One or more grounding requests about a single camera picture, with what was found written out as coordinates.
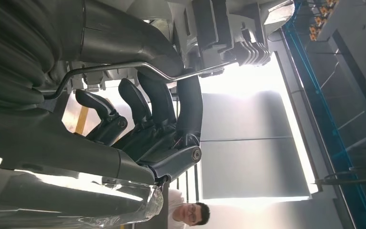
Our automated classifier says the yellow workbench tape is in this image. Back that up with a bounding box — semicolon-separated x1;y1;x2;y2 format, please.
75;105;90;135

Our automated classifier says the person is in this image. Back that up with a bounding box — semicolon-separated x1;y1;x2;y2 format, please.
167;189;211;229

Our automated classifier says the grey partition panel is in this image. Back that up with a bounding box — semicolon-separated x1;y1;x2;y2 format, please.
199;91;313;200

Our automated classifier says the orange parts row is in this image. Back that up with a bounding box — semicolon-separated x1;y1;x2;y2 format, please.
308;0;337;42

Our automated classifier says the blue metal frame beam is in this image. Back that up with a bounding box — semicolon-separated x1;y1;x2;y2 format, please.
281;0;366;229

